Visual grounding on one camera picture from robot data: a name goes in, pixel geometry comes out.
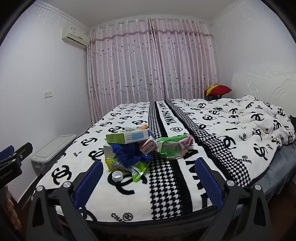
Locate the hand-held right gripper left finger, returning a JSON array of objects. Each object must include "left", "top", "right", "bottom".
[{"left": 26, "top": 160, "right": 104, "bottom": 241}]

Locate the white air conditioner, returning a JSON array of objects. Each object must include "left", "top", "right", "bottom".
[{"left": 61, "top": 25, "right": 90, "bottom": 49}]

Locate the black white printed quilt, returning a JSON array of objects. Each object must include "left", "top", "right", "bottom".
[{"left": 201, "top": 95, "right": 296, "bottom": 161}]

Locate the white glossy headboard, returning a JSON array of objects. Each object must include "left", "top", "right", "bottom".
[{"left": 231, "top": 67, "right": 296, "bottom": 108}]

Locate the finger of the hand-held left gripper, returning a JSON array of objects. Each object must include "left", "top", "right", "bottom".
[
  {"left": 0, "top": 142, "right": 33, "bottom": 165},
  {"left": 0, "top": 145, "right": 15, "bottom": 159}
]

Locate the blue crumpled cloth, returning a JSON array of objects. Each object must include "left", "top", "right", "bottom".
[{"left": 112, "top": 142, "right": 153, "bottom": 168}]

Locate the black white printed blanket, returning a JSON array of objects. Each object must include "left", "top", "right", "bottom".
[{"left": 35, "top": 98, "right": 258, "bottom": 224}]

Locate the white paper box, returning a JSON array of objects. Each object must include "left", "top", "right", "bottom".
[{"left": 103, "top": 143, "right": 116, "bottom": 161}]

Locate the green white carton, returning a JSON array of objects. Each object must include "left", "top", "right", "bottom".
[{"left": 106, "top": 128, "right": 154, "bottom": 144}]

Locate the green pink plastic wrapper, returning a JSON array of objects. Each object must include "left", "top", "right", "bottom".
[{"left": 157, "top": 133, "right": 194, "bottom": 161}]

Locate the grey bed sheet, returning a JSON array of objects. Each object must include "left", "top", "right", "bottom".
[{"left": 253, "top": 141, "right": 296, "bottom": 201}]

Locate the pink dotted curtain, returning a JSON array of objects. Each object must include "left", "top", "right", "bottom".
[
  {"left": 89, "top": 20, "right": 166, "bottom": 124},
  {"left": 150, "top": 17, "right": 219, "bottom": 101}
]

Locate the red white small box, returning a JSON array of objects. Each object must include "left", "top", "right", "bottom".
[{"left": 139, "top": 136, "right": 158, "bottom": 155}]

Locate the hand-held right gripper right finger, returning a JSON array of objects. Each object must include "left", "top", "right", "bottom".
[{"left": 194, "top": 158, "right": 273, "bottom": 241}]

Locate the green foil pouch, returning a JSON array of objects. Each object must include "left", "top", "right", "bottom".
[{"left": 131, "top": 161, "right": 150, "bottom": 184}]

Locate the red yellow cushion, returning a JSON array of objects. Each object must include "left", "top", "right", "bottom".
[{"left": 204, "top": 84, "right": 232, "bottom": 96}]

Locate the yellow green packet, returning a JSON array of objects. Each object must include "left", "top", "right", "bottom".
[{"left": 105, "top": 158, "right": 124, "bottom": 172}]

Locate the grey plastic storage box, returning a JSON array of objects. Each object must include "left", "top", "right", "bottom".
[{"left": 31, "top": 134, "right": 77, "bottom": 168}]

